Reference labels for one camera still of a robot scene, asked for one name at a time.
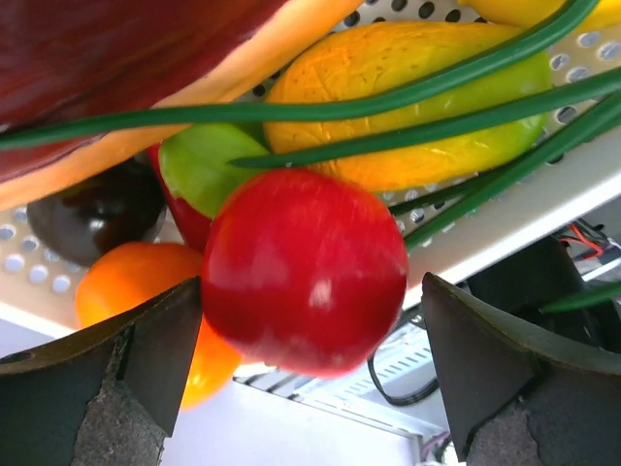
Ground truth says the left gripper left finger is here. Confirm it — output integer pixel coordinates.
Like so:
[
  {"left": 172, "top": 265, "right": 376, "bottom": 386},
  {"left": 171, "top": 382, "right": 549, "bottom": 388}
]
[{"left": 1, "top": 278, "right": 202, "bottom": 465}]

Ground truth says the green toy leaf vegetable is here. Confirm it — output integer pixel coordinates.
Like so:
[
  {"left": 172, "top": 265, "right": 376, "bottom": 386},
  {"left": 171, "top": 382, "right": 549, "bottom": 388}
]
[{"left": 157, "top": 122, "right": 269, "bottom": 218}]

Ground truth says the brown toy food piece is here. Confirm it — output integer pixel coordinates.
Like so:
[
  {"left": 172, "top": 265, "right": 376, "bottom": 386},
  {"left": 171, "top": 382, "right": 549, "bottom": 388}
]
[{"left": 0, "top": 0, "right": 365, "bottom": 213}]

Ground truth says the white plastic food basket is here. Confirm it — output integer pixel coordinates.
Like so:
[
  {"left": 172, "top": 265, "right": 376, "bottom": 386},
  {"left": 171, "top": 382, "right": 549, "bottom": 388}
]
[{"left": 1, "top": 1, "right": 620, "bottom": 338}]

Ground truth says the yellow green toy mango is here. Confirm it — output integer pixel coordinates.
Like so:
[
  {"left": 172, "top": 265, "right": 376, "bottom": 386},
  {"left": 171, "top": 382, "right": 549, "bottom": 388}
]
[{"left": 263, "top": 21, "right": 551, "bottom": 192}]

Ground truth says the orange toy orange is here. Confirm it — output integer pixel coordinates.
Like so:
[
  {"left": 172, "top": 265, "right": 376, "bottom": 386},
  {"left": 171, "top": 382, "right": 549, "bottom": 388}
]
[{"left": 75, "top": 242, "right": 242, "bottom": 411}]

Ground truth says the green toy scallion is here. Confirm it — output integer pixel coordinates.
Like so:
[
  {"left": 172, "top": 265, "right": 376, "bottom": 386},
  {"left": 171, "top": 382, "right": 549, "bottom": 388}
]
[{"left": 0, "top": 0, "right": 621, "bottom": 315}]

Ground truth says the red toy chili pepper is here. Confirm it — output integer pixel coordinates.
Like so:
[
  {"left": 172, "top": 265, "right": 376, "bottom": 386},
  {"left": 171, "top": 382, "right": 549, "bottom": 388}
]
[{"left": 147, "top": 144, "right": 212, "bottom": 252}]

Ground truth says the dark purple toy plum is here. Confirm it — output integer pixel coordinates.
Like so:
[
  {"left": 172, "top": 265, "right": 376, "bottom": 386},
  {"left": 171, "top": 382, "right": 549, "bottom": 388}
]
[{"left": 26, "top": 159, "right": 166, "bottom": 267}]

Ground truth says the red toy apple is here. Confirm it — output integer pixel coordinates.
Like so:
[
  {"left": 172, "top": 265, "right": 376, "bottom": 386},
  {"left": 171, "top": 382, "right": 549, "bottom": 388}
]
[{"left": 202, "top": 169, "right": 409, "bottom": 378}]

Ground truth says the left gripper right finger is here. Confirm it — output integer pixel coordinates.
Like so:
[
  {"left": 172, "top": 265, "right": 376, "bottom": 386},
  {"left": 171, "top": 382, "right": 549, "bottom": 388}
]
[{"left": 422, "top": 273, "right": 620, "bottom": 465}]

